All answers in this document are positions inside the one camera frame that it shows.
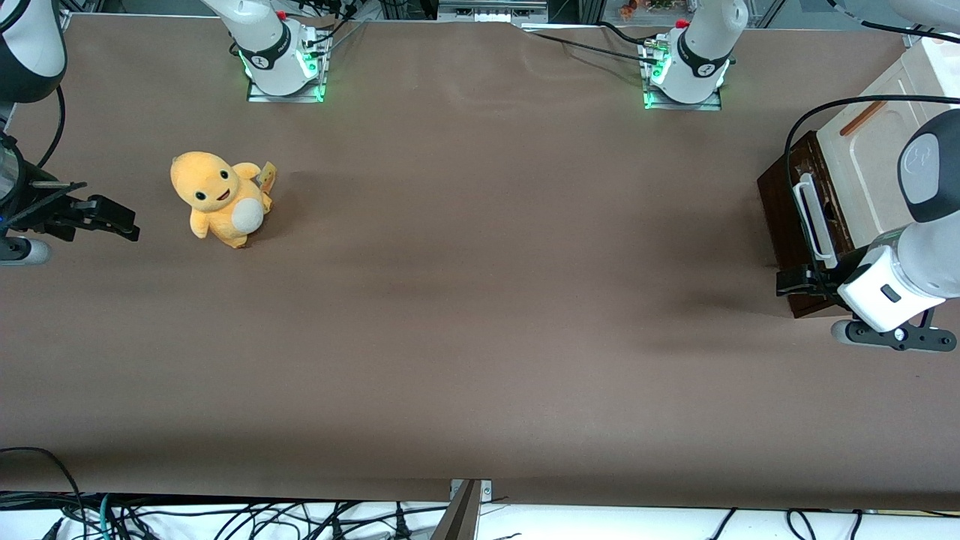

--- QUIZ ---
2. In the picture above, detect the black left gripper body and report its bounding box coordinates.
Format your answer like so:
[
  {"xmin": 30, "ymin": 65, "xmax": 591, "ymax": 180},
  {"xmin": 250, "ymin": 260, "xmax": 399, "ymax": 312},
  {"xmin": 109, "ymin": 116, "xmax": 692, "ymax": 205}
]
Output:
[{"xmin": 813, "ymin": 238, "xmax": 883, "ymax": 298}]

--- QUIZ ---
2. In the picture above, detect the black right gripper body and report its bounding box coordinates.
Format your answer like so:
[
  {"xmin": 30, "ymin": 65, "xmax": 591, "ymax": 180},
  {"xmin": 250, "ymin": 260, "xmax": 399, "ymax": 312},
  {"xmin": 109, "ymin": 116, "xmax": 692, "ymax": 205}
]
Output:
[{"xmin": 0, "ymin": 180, "xmax": 89, "ymax": 242}]

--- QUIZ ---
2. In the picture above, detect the dark brown wooden drawer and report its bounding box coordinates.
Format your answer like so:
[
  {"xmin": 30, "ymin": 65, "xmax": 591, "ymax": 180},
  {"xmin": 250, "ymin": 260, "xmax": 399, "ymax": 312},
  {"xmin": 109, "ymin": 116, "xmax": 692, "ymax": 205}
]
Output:
[{"xmin": 757, "ymin": 130, "xmax": 857, "ymax": 320}]

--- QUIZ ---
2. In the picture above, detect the white drawer handle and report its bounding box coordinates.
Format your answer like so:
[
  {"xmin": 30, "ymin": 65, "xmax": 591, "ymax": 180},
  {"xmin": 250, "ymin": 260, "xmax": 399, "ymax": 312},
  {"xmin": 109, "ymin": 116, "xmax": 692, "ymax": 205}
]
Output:
[{"xmin": 792, "ymin": 172, "xmax": 839, "ymax": 269}]

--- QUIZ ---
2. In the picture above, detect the yellow plush toy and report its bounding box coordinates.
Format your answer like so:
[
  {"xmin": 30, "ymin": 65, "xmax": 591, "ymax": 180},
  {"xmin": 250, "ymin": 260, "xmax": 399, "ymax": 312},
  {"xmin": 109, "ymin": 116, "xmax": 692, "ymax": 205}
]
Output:
[{"xmin": 169, "ymin": 151, "xmax": 277, "ymax": 250}]

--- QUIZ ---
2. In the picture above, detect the small brown wooden bar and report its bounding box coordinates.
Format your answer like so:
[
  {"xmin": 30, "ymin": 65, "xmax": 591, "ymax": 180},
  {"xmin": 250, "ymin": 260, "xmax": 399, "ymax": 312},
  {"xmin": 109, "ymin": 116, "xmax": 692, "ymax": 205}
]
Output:
[{"xmin": 839, "ymin": 97, "xmax": 890, "ymax": 137}]

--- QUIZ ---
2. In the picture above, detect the brown table cover sheet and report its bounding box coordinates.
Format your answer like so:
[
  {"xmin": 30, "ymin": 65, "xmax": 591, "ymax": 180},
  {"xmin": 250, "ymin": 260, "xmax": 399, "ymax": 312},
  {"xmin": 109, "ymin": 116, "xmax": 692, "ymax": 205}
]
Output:
[{"xmin": 0, "ymin": 13, "xmax": 960, "ymax": 512}]

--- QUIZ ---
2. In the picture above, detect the dark diagonal bar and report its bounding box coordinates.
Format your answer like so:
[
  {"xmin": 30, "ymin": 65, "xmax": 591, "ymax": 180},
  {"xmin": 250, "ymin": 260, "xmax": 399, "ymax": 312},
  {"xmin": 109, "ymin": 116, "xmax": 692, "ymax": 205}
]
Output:
[{"xmin": 430, "ymin": 480, "xmax": 482, "ymax": 540}]

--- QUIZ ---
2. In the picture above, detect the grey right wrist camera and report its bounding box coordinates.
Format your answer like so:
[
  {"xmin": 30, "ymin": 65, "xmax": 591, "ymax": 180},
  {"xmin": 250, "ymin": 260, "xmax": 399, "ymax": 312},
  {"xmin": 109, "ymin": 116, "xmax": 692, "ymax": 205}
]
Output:
[{"xmin": 0, "ymin": 236, "xmax": 52, "ymax": 267}]

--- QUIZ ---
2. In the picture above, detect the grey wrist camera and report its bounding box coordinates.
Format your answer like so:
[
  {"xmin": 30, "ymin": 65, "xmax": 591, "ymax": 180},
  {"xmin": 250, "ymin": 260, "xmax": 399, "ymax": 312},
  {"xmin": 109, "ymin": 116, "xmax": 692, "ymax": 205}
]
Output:
[
  {"xmin": 0, "ymin": 236, "xmax": 52, "ymax": 267},
  {"xmin": 831, "ymin": 319, "xmax": 948, "ymax": 352}
]

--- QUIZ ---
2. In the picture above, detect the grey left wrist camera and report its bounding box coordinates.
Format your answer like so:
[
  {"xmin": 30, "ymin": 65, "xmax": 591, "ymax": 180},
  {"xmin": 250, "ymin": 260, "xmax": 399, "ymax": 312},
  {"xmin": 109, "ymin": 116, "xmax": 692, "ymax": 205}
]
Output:
[{"xmin": 831, "ymin": 319, "xmax": 948, "ymax": 352}]

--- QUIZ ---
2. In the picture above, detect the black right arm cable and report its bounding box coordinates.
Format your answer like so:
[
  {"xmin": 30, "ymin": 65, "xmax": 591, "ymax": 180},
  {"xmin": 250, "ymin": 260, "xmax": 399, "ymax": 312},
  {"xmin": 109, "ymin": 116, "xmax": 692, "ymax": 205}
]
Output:
[{"xmin": 36, "ymin": 84, "xmax": 67, "ymax": 172}]

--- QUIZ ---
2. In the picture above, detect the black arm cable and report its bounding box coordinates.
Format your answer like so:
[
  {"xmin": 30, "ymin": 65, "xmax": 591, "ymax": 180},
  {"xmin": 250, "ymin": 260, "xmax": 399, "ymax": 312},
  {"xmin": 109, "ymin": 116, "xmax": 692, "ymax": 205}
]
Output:
[
  {"xmin": 36, "ymin": 84, "xmax": 67, "ymax": 172},
  {"xmin": 783, "ymin": 0, "xmax": 960, "ymax": 248}
]

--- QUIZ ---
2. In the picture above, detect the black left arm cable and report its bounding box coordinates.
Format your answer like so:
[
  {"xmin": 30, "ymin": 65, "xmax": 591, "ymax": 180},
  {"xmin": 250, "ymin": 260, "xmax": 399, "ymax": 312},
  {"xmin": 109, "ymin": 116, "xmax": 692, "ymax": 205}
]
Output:
[{"xmin": 783, "ymin": 0, "xmax": 960, "ymax": 248}]

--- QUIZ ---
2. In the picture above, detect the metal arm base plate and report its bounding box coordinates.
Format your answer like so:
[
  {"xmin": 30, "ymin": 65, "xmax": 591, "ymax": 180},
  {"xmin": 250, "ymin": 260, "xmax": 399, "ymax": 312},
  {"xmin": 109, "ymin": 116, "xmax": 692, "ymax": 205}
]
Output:
[
  {"xmin": 246, "ymin": 71, "xmax": 329, "ymax": 104},
  {"xmin": 642, "ymin": 37, "xmax": 723, "ymax": 112}
]

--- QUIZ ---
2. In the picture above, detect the black looping cable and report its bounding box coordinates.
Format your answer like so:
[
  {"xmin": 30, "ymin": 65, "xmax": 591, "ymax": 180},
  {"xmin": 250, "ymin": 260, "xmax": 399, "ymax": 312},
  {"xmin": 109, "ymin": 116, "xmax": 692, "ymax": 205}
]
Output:
[{"xmin": 0, "ymin": 447, "xmax": 85, "ymax": 540}]

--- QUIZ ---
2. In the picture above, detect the silver metal bracket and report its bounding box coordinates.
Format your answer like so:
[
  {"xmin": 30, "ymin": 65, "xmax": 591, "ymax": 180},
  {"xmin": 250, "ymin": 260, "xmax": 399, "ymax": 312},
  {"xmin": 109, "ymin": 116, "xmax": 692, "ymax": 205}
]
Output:
[{"xmin": 448, "ymin": 478, "xmax": 494, "ymax": 502}]

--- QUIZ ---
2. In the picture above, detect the grey metal rail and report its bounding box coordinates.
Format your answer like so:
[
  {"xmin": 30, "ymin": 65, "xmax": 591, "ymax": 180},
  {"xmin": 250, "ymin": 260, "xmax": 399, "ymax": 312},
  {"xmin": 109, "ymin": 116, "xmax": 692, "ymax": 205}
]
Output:
[{"xmin": 437, "ymin": 0, "xmax": 550, "ymax": 23}]

